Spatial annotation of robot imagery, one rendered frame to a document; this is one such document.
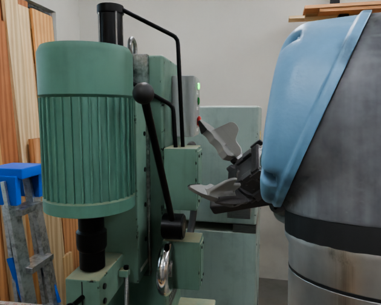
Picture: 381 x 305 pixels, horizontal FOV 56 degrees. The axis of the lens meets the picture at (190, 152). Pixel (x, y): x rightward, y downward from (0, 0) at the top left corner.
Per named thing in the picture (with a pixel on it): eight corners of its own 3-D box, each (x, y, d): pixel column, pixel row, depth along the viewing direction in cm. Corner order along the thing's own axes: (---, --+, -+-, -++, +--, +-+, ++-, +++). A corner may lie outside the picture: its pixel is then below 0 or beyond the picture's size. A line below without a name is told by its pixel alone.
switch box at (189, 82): (172, 137, 95) (171, 75, 93) (178, 134, 105) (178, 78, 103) (195, 137, 94) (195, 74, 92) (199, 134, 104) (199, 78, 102)
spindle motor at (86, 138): (23, 219, 64) (13, 40, 61) (70, 196, 82) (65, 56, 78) (117, 224, 62) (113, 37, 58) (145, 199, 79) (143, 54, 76)
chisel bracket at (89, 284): (66, 320, 70) (64, 278, 69) (95, 285, 84) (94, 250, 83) (102, 324, 69) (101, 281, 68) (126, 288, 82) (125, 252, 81)
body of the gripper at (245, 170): (256, 135, 60) (306, 167, 64) (224, 161, 66) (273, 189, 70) (256, 169, 55) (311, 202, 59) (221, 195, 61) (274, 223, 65)
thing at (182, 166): (164, 209, 87) (163, 147, 86) (171, 200, 96) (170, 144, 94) (198, 210, 86) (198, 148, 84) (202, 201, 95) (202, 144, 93)
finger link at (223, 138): (223, 101, 63) (256, 143, 62) (204, 120, 67) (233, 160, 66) (214, 104, 61) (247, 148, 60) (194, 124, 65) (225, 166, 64)
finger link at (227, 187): (206, 170, 51) (247, 165, 57) (183, 189, 55) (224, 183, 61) (215, 189, 50) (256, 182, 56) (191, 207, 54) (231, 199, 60)
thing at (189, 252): (162, 288, 88) (162, 240, 86) (169, 275, 94) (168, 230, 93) (201, 290, 86) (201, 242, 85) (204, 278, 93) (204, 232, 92)
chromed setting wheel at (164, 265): (154, 307, 80) (153, 253, 78) (166, 281, 92) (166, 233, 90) (167, 308, 79) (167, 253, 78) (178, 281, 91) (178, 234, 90)
